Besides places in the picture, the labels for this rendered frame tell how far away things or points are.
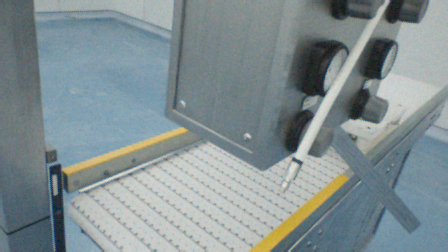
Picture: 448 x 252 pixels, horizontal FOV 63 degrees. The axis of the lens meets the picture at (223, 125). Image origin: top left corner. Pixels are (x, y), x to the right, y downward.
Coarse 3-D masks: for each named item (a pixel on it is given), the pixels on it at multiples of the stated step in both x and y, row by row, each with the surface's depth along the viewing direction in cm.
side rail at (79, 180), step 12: (156, 144) 62; (168, 144) 64; (180, 144) 67; (132, 156) 58; (144, 156) 60; (156, 156) 63; (96, 168) 53; (108, 168) 55; (120, 168) 57; (72, 180) 51; (84, 180) 53; (96, 180) 54
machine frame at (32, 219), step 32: (0, 0) 37; (32, 0) 39; (0, 32) 38; (32, 32) 41; (0, 64) 39; (32, 64) 42; (0, 96) 41; (32, 96) 44; (0, 128) 42; (32, 128) 45; (0, 160) 44; (32, 160) 47; (0, 192) 45; (32, 192) 49; (0, 224) 49; (32, 224) 51
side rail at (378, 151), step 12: (444, 96) 121; (420, 108) 99; (432, 108) 109; (408, 120) 89; (420, 120) 99; (396, 132) 81; (384, 144) 74; (372, 156) 69; (348, 168) 63; (348, 180) 60; (336, 192) 57; (324, 204) 54; (312, 216) 51; (300, 228) 49; (288, 240) 47
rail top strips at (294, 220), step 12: (168, 132) 65; (180, 132) 66; (144, 144) 60; (108, 156) 55; (120, 156) 56; (72, 168) 51; (84, 168) 52; (336, 180) 59; (324, 192) 55; (312, 204) 52; (300, 216) 49; (276, 228) 46; (288, 228) 47; (264, 240) 44; (276, 240) 44
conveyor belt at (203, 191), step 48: (384, 96) 116; (432, 96) 124; (96, 192) 53; (144, 192) 55; (192, 192) 57; (240, 192) 58; (288, 192) 60; (96, 240) 49; (144, 240) 46; (192, 240) 47; (240, 240) 49
